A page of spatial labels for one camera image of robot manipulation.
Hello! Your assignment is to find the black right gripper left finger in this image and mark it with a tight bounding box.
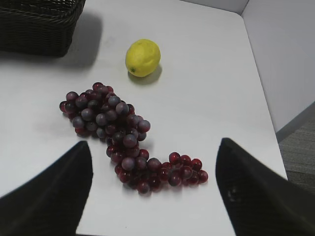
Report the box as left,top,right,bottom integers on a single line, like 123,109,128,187
0,141,93,236

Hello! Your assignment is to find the red purple grape bunch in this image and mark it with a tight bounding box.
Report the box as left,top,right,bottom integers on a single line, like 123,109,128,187
59,82,209,195

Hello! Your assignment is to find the black woven basket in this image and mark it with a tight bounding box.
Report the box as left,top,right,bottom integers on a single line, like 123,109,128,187
0,0,85,57

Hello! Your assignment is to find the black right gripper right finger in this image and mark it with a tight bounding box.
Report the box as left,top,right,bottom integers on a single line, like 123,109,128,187
216,138,315,236

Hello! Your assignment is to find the yellow lemon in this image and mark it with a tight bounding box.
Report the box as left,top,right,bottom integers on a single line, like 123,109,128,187
125,39,161,78

